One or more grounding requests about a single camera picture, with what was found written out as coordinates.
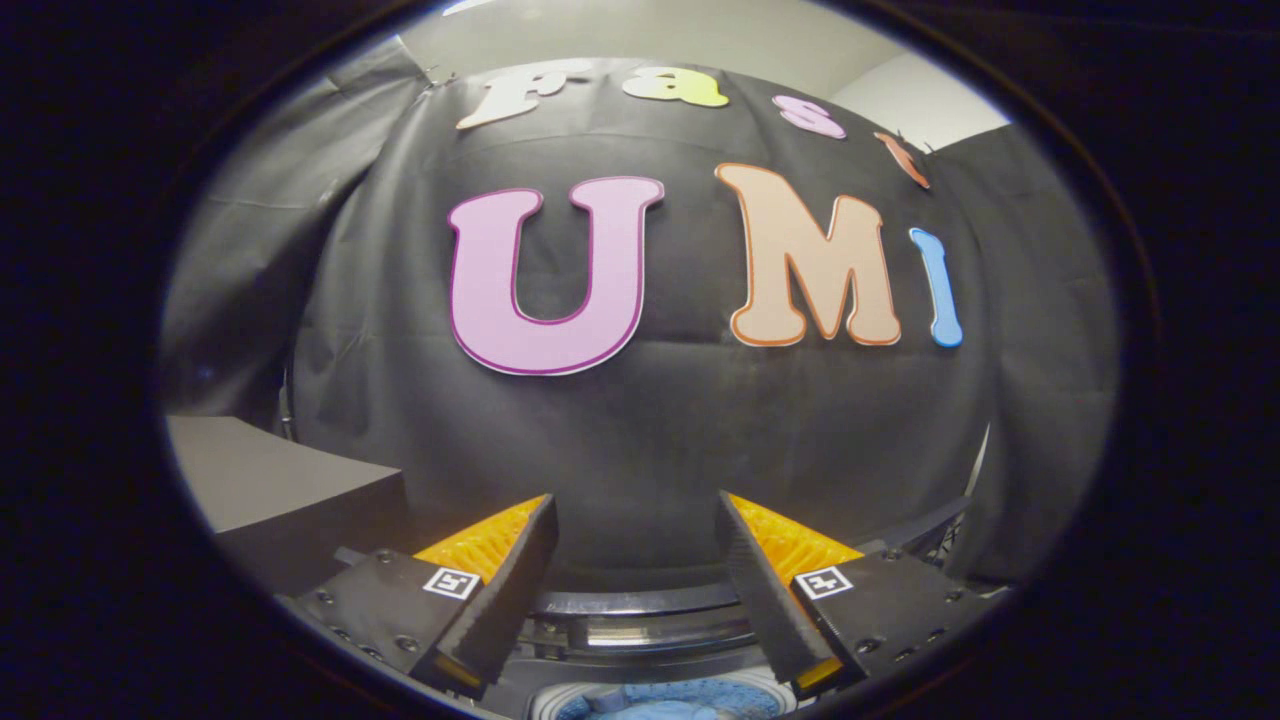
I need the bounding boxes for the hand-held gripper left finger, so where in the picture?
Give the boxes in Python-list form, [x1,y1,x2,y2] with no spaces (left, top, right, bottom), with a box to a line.
[288,493,561,701]

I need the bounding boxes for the black cables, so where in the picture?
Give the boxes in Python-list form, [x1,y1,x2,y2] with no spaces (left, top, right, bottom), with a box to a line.
[925,500,986,576]

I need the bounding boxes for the light blue garment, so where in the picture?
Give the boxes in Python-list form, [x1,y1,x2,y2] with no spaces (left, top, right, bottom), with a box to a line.
[578,685,746,720]

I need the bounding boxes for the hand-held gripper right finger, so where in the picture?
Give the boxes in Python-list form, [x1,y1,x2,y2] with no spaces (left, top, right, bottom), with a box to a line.
[715,490,1001,701]

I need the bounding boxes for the grey and white cabinet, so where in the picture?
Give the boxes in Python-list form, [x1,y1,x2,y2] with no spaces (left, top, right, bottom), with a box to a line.
[165,415,411,601]

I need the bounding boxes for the black backdrop cloth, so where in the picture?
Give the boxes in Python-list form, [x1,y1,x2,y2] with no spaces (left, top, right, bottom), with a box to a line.
[160,40,1121,591]

